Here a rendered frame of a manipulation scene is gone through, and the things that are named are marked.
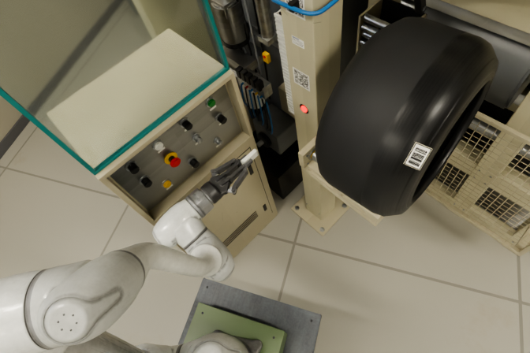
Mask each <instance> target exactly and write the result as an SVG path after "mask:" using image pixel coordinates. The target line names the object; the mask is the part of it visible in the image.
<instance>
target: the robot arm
mask: <svg viewBox="0 0 530 353"><path fill-rule="evenodd" d="M258 155H259V154H258V150H257V149H254V150H252V151H251V152H250V153H249V154H248V155H244V156H243V157H242V158H241V159H235V158H233V159H231V160H230V161H228V162H227V163H225V164H223V165H221V166H219V167H218V168H216V169H212V170H211V175H212V177H211V179H210V180H209V181H208V182H206V183H205V184H204V185H203V186H202V187H201V190H200V189H198V188H196V189H195V190H194V191H193V192H192V193H191V194H189V195H188V196H186V198H185V199H183V200H182V201H180V202H179V203H176V204H175V205H173V206H172V207H171V208H169V209H168V211H166V212H165V213H164V214H163V216H162V217H161V218H160V219H159V221H158V222H157V223H156V225H155V227H154V228H153V231H152V235H153V237H154V238H155V240H156V241H157V242H158V243H149V242H144V243H136V244H133V245H131V246H128V247H124V248H122V249H118V250H115V251H111V252H109V253H107V254H105V255H102V256H100V257H98V258H95V259H93V260H89V259H87V260H83V261H80V262H74V263H70V264H67V265H63V266H55V267H52V268H49V269H41V270H35V271H28V272H25V273H18V274H15V275H12V276H9V277H4V278H2V279H0V353H260V351H261V349H262V347H263V343H262V342H261V341H260V340H247V339H244V338H240V337H237V336H231V335H228V334H225V333H223V332H221V331H220V330H215V331H214V332H213V333H209V334H207V335H204V336H202V337H200V338H198V339H196V340H192V341H190V342H188V343H185V344H180V345H174V346H169V345H159V344H149V343H145V344H139V345H137V346H134V345H132V344H130V343H128V342H126V341H125V340H123V339H121V338H119V337H117V336H115V335H113V334H111V333H109V332H107V331H106V330H108V329H109V327H111V326H112V325H113V324H114V323H115V322H116V321H117V320H118V319H119V318H120V317H121V316H122V315H123V314H124V313H125V312H126V311H127V310H128V308H129V307H130V306H131V305H132V303H133V302H134V300H135V299H136V297H137V295H138V293H139V291H140V289H141V288H142V287H143V285H144V282H145V280H146V277H147V274H148V271H149V270H150V269H157V270H162V271H166V272H170V273H177V274H181V275H185V276H190V277H209V278H210V279H212V280H213V281H224V280H226V279H227V278H229V277H230V275H231V274H232V273H233V271H234V266H235V263H234V260H233V256H232V255H231V253H230V251H229V250H228V249H227V247H226V246H225V245H224V243H223V242H222V241H221V240H220V239H219V238H218V237H217V236H216V235H215V234H214V233H213V232H211V231H210V230H209V229H208V228H207V227H206V225H205V224H204V223H203V222H202V220H201V219H202V218H203V217H205V216H206V215H207V214H208V213H209V212H210V211H211V210H212V209H213V208H214V205H213V203H214V204H215V203H216V202H217V201H219V200H220V199H221V198H222V197H223V196H224V195H226V194H228V193H233V195H236V193H237V189H238V188H239V187H240V185H241V183H242V182H243V180H244V179H245V177H246V176H247V175H248V170H247V168H248V167H249V166H250V165H251V164H252V163H253V159H255V158H256V157H257V156H258ZM241 164H242V165H241ZM224 171H225V172H224ZM222 172H223V173H222ZM220 173H222V174H221V175H218V174H220ZM236 179H237V180H236ZM234 180H236V181H235V182H234V184H233V186H232V187H230V185H231V184H232V183H233V181H234ZM177 244H178V245H180V246H181V247H182V248H183V249H184V250H185V251H186V253H187V254H186V253H184V252H182V251H178V250H176V249H173V248H172V247H174V246H176V245H177Z"/></svg>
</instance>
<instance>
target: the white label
mask: <svg viewBox="0 0 530 353"><path fill-rule="evenodd" d="M431 151H432V148H430V147H427V146H424V145H423V144H420V143H418V142H415V144H414V145H413V147H412V149H411V151H410V152H409V155H408V157H407V158H406V159H405V162H404V164H405V165H408V166H410V167H412V168H414V169H418V170H420V169H421V168H422V166H423V164H424V163H425V161H426V160H427V157H428V155H429V154H430V153H431Z"/></svg>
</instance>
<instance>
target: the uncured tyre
mask: <svg viewBox="0 0 530 353"><path fill-rule="evenodd" d="M497 69H498V59H497V57H496V54H495V51H494V49H493V46H492V45H491V44H490V43H489V42H488V41H487V40H485V39H483V38H482V37H480V36H478V35H473V34H471V33H468V32H464V31H462V30H459V29H456V28H452V27H450V26H447V25H444V24H440V23H438V22H435V21H433V20H428V19H426V18H423V17H404V18H402V19H400V20H397V21H395V22H394V23H392V24H389V25H387V26H386V27H384V28H382V29H380V30H379V31H377V32H376V33H375V34H374V35H373V36H372V37H371V38H370V39H369V40H368V41H367V42H366V43H365V44H364V45H363V46H362V47H361V48H360V49H359V50H358V51H357V53H356V54H355V55H354V57H353V58H352V60H351V61H350V63H349V64H348V65H347V67H346V68H345V70H344V72H343V73H342V75H341V76H340V78H339V80H338V82H337V83H336V85H335V87H334V90H333V91H332V93H331V95H330V97H329V99H328V101H327V104H326V106H325V109H324V111H323V115H322V117H321V120H320V122H319V127H318V131H317V135H316V139H315V156H316V160H317V163H318V167H319V172H320V174H321V176H322V177H323V178H324V179H325V180H326V181H327V183H328V184H330V185H331V186H333V187H334V188H335V187H336V189H338V190H339V191H340V192H342V193H343V194H345V195H347V196H348V197H350V198H351V199H352V200H354V201H355V202H357V203H359V204H360V205H361V206H363V207H365V208H366V209H368V210H370V211H371V212H372V213H374V214H378V215H380V216H383V217H385V216H392V215H399V214H403V213H404V212H405V211H406V210H407V209H408V208H409V207H410V206H411V205H412V204H413V203H414V202H415V201H416V200H417V199H418V198H419V197H420V196H421V195H422V194H423V193H424V191H425V190H426V189H427V187H428V186H429V185H430V183H431V182H432V181H433V180H434V178H435V177H436V176H437V174H438V173H439V171H440V170H441V168H442V167H443V166H444V165H445V163H446V161H447V160H448V158H449V157H450V155H451V154H452V153H453V151H454V149H455V148H456V146H457V145H458V144H459V142H460V140H461V138H462V137H463V135H464V134H465V132H466V131H467V129H468V127H469V125H470V124H471V123H472V120H473V119H474V117H475V115H476V114H477V112H478V110H479V108H480V107H481V105H482V103H483V101H484V99H485V97H486V95H487V93H488V91H489V89H490V86H491V83H492V81H493V79H494V77H495V73H496V72H497ZM415 142H418V143H420V144H423V145H424V146H427V147H430V148H432V151H431V153H430V154H429V155H428V157H427V160H426V161H425V163H424V164H423V166H422V168H421V169H420V170H418V169H414V168H412V167H410V166H408V165H405V164H404V162H405V159H406V158H407V157H408V155H409V152H410V151H411V149H412V147H413V145H414V144H415Z"/></svg>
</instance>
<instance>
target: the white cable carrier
mask: <svg viewBox="0 0 530 353"><path fill-rule="evenodd" d="M274 17H275V21H276V22H275V25H276V30H277V31H276V32H277V34H278V41H279V43H278V45H279V53H280V56H281V63H282V72H283V78H284V82H285V88H286V98H287V104H288V109H289V112H290V113H292V114H293V115H294V109H293V98H292V92H291V86H290V79H289V68H288V61H287V55H286V44H285V37H284V31H283V25H282V13H281V10H279V11H278V12H277V13H274Z"/></svg>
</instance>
